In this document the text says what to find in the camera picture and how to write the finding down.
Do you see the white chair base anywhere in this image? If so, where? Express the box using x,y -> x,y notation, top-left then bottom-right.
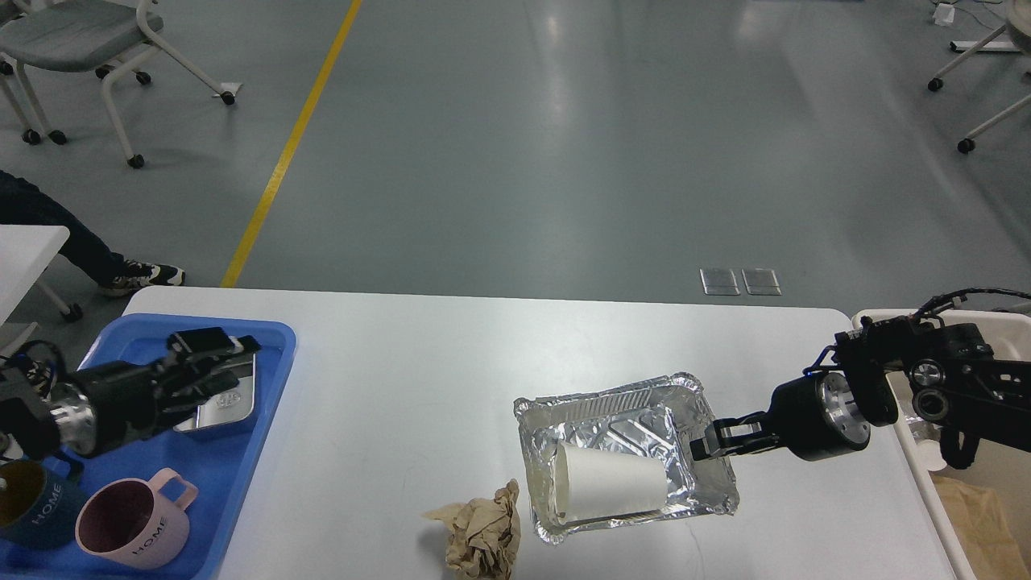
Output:
927,0 -> 1031,155

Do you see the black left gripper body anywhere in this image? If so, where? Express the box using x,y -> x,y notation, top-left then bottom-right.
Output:
48,361 -> 172,458

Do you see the beige plastic bin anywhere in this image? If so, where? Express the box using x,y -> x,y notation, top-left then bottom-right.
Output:
851,309 -> 1031,580

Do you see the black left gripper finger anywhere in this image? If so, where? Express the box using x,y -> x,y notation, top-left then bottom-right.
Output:
165,371 -> 239,420
165,327 -> 262,378

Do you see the left metal floor plate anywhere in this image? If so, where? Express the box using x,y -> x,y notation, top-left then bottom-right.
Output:
699,267 -> 741,296

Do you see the brown paper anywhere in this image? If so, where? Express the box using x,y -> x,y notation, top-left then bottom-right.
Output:
422,478 -> 520,579

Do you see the white side table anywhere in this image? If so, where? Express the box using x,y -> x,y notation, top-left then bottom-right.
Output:
1,225 -> 82,359

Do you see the white paper cup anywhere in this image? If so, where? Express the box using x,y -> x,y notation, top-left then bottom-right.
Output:
553,443 -> 668,524

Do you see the right metal floor plate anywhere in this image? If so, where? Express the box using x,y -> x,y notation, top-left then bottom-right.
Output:
741,267 -> 783,296

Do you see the aluminium foil tray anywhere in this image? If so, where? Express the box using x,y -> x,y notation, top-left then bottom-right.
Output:
513,372 -> 740,545

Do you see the pink ribbed mug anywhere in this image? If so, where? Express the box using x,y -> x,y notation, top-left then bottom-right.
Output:
74,467 -> 199,570

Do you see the grey office chair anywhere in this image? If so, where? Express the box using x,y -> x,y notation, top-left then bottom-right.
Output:
1,1 -> 240,169

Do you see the dark blue mug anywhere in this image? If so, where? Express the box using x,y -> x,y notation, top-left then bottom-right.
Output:
1,460 -> 87,549

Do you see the stainless steel rectangular tin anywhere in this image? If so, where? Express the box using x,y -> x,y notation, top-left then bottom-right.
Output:
173,354 -> 258,441

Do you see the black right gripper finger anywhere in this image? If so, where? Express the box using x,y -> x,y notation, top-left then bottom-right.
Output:
706,411 -> 771,436
691,436 -> 778,460

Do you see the person in dark trousers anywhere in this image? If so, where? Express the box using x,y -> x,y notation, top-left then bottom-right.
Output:
1,172 -> 185,298

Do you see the metal floor plate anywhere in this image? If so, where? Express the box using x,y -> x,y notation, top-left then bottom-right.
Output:
741,267 -> 783,296
699,267 -> 741,296

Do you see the blue plastic tray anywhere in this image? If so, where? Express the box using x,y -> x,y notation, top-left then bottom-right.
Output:
1,313 -> 297,579

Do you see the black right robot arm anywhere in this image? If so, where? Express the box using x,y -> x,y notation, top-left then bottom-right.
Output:
691,287 -> 1030,469

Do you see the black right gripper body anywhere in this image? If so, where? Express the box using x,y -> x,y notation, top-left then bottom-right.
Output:
769,372 -> 872,462

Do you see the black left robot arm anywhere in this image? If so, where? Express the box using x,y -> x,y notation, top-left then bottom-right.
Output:
2,321 -> 296,486

